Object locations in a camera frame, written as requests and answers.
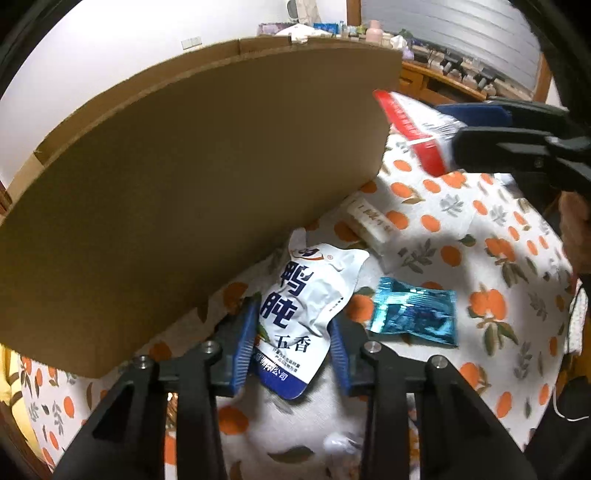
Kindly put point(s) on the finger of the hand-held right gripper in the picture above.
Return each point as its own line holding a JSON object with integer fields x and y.
{"x": 471, "y": 113}
{"x": 485, "y": 147}

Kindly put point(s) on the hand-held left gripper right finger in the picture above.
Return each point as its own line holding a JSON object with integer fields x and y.
{"x": 341, "y": 360}

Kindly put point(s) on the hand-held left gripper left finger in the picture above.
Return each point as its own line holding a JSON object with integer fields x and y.
{"x": 244, "y": 350}

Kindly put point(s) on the red and white snack packet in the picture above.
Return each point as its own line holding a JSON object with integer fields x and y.
{"x": 406, "y": 122}

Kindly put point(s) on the white and blue snack packet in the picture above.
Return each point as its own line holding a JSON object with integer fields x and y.
{"x": 300, "y": 300}

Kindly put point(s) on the cardboard box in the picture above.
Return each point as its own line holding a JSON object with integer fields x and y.
{"x": 184, "y": 184}

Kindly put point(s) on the person's right hand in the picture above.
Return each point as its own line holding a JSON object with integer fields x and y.
{"x": 577, "y": 230}

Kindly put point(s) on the black stand device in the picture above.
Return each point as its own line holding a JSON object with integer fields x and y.
{"x": 485, "y": 79}
{"x": 450, "y": 61}

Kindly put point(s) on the wooden cabinet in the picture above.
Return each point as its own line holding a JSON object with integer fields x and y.
{"x": 425, "y": 78}

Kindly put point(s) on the orange fruit print bed sheet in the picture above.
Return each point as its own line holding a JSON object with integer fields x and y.
{"x": 461, "y": 221}

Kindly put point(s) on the teal foil snack packet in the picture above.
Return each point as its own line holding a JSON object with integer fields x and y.
{"x": 415, "y": 318}

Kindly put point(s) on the crumpled clear plastic wrapper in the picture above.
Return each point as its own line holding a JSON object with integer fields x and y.
{"x": 341, "y": 447}

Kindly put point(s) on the grey window blind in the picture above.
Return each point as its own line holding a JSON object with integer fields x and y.
{"x": 461, "y": 23}

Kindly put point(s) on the purple tissue pack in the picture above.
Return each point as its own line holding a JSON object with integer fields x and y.
{"x": 400, "y": 42}

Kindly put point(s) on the pink bottle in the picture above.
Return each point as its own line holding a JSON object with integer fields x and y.
{"x": 374, "y": 30}

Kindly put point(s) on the cream bar clear packet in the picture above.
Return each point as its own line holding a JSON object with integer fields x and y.
{"x": 369, "y": 226}

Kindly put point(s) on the blue box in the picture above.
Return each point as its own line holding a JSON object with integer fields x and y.
{"x": 325, "y": 27}

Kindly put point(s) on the folded floral cloth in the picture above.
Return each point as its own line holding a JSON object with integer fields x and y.
{"x": 298, "y": 32}

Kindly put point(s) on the cream curtain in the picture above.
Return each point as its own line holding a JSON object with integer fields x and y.
{"x": 308, "y": 11}

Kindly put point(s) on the small white fan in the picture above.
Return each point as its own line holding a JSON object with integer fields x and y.
{"x": 292, "y": 5}

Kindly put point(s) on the purple bag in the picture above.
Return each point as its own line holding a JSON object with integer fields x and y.
{"x": 268, "y": 29}

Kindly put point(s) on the yellow plush toy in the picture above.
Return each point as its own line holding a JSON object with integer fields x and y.
{"x": 7, "y": 383}

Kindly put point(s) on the wooden window frame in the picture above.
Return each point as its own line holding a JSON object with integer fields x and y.
{"x": 353, "y": 11}

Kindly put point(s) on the white wall switch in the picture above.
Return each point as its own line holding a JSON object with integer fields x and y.
{"x": 191, "y": 42}

